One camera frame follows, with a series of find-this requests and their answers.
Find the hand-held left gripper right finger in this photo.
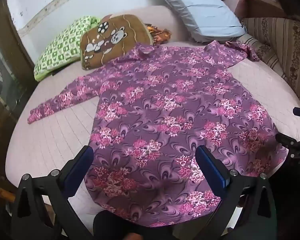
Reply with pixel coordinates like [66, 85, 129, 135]
[196, 145, 277, 240]

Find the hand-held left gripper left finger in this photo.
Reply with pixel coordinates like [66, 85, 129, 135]
[10, 145, 94, 240]

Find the green checkered pillow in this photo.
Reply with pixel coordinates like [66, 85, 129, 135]
[34, 16, 102, 82]

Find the brown panda pillow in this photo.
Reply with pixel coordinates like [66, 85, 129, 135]
[80, 14, 154, 70]

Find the cardboard box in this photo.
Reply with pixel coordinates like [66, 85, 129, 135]
[234, 0, 288, 19]

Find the orange patterned cloth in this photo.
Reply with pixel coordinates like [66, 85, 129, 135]
[144, 24, 172, 46]

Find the wooden cabinet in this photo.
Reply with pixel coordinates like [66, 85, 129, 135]
[0, 0, 38, 135]

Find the light blue pillow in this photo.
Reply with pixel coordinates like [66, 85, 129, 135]
[149, 0, 245, 43]

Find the purple floral shirt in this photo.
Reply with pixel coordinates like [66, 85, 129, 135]
[27, 41, 289, 228]

